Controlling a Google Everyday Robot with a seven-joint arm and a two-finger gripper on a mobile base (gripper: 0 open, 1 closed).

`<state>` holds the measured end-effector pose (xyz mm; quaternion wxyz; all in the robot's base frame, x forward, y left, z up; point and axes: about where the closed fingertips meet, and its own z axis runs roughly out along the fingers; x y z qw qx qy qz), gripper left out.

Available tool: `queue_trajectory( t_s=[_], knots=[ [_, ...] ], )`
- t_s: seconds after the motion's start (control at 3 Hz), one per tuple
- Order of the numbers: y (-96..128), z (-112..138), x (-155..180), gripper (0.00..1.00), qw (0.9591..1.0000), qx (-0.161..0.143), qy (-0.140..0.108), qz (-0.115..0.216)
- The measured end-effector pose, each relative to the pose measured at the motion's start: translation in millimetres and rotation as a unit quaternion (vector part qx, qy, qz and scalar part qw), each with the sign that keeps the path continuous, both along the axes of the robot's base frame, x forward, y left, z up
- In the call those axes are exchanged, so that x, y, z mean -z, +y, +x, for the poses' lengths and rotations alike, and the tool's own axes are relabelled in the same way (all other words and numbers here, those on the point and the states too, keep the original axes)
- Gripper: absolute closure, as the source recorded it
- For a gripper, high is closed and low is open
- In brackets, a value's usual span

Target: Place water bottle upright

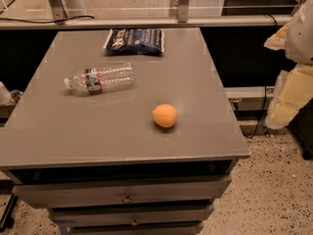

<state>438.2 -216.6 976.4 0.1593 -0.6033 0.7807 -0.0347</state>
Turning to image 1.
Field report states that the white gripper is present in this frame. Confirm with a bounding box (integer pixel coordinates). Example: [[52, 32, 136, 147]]
[[264, 0, 313, 129]]

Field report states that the clear plastic water bottle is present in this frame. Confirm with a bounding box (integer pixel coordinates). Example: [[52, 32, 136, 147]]
[[64, 63, 134, 94]]

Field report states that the orange ball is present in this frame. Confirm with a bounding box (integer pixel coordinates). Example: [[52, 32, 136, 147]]
[[153, 104, 177, 128]]

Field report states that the dark blue snack bag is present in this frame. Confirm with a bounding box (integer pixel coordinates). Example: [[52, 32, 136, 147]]
[[104, 28, 164, 56]]

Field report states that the grey drawer cabinet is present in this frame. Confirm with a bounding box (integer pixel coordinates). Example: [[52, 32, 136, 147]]
[[0, 28, 248, 235]]

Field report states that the grey drawer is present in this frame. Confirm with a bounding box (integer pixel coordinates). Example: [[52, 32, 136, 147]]
[[13, 175, 231, 209], [50, 203, 213, 227]]

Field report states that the white object at left edge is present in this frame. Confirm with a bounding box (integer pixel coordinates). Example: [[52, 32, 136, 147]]
[[0, 81, 12, 105]]

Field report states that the top grey drawer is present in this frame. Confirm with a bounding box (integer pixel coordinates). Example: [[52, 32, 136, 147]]
[[13, 175, 231, 209]]

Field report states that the metal frame rail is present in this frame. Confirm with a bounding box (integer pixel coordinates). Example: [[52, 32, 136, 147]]
[[0, 15, 291, 30]]

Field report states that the black cable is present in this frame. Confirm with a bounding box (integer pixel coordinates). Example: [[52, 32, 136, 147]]
[[0, 15, 96, 24]]

